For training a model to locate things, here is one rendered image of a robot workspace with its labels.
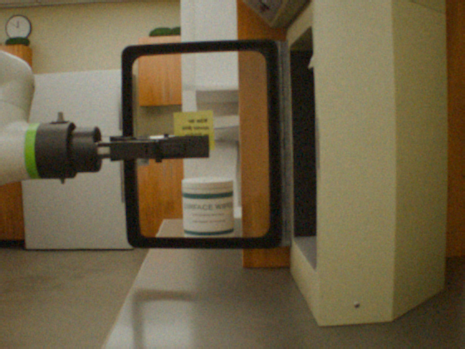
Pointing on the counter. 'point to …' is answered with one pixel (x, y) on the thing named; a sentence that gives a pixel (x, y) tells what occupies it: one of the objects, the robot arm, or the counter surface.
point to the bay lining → (303, 144)
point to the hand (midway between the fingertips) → (202, 145)
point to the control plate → (266, 9)
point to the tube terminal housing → (375, 156)
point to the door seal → (271, 145)
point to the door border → (268, 142)
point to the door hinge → (286, 144)
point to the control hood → (288, 8)
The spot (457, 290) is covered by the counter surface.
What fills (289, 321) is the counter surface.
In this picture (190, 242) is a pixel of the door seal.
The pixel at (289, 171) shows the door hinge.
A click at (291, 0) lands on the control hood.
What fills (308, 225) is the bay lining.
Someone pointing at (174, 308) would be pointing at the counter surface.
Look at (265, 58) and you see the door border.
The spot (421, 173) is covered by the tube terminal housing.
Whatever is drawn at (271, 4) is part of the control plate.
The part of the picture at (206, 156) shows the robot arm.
